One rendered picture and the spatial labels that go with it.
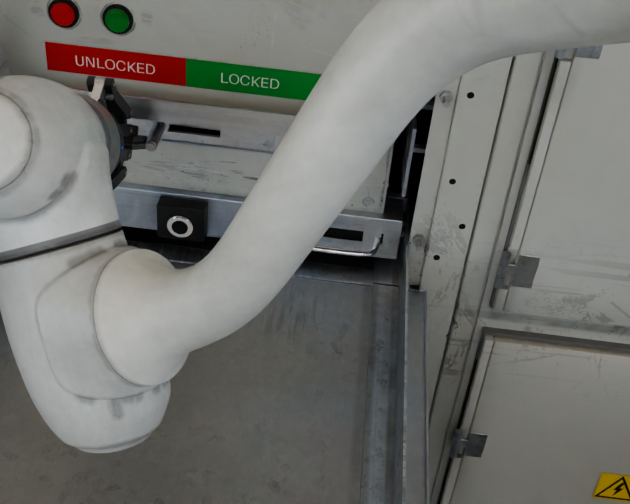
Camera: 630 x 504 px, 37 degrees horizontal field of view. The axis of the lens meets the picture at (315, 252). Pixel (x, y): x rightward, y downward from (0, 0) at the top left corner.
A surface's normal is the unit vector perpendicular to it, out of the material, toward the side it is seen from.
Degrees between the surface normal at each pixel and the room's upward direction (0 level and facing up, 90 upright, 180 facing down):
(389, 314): 0
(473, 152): 90
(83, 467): 0
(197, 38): 90
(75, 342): 70
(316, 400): 0
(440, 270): 90
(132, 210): 90
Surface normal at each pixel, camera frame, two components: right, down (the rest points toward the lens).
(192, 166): -0.09, 0.60
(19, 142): 0.25, -0.01
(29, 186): 0.66, 0.57
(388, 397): 0.08, -0.79
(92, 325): -0.39, 0.07
